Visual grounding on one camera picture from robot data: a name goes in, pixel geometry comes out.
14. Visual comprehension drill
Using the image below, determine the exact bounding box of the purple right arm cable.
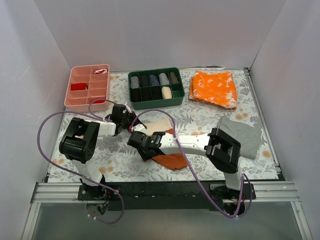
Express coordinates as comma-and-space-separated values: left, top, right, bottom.
128, 108, 253, 218

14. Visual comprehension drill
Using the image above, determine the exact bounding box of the grey striped rolled sock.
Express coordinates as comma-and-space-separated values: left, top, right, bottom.
130, 76, 140, 89

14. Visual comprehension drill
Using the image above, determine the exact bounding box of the black rolled sock front right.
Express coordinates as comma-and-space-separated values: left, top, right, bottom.
151, 86, 163, 101

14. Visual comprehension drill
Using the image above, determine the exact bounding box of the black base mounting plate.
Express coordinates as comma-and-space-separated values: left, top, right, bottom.
77, 180, 256, 215

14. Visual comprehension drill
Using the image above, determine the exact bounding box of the orange white patterned cloth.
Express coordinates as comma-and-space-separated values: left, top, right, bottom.
189, 70, 237, 109

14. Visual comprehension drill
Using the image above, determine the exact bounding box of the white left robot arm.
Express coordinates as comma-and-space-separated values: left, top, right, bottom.
59, 104, 147, 200

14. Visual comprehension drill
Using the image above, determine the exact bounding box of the red white rolled underwear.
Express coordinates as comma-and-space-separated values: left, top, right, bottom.
93, 68, 108, 75

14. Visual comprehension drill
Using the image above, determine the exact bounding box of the black rolled sock front left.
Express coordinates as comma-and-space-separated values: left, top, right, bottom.
130, 88, 142, 103

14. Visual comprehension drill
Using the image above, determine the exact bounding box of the red rolled underwear front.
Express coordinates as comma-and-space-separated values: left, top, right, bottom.
91, 99, 106, 104

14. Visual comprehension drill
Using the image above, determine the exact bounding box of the grey folded cloth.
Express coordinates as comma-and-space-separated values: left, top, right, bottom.
217, 116, 262, 160

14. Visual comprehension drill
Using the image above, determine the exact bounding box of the cream rolled sock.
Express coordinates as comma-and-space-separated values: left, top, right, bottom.
161, 86, 173, 100

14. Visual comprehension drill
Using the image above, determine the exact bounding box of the orange and cream underwear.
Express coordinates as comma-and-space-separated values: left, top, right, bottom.
145, 117, 188, 171

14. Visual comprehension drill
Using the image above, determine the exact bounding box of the dark grey rolled sock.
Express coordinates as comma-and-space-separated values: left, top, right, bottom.
169, 72, 179, 85

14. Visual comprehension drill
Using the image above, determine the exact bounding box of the green divided organiser box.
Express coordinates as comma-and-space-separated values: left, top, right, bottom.
128, 67, 185, 110

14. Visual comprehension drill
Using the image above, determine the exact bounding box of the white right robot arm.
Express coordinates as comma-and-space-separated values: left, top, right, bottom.
127, 128, 245, 199

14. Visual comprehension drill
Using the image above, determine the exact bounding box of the white grey striped sock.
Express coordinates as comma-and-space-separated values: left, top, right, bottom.
159, 72, 170, 86

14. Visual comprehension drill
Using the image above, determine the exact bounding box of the pink divided organiser box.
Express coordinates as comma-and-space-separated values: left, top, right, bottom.
64, 64, 111, 113

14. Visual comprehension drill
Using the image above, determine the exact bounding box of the floral patterned table mat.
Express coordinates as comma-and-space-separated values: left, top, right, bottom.
47, 70, 280, 183

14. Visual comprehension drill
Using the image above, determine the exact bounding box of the black rolled sock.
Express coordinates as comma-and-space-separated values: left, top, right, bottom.
130, 88, 142, 103
139, 75, 150, 88
140, 87, 152, 102
151, 86, 163, 101

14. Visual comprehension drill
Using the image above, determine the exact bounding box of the black rolled sock front middle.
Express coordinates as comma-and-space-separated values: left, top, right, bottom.
140, 87, 152, 102

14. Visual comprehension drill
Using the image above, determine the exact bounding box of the blue striped rolled sock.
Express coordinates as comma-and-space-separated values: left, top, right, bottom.
149, 74, 160, 87

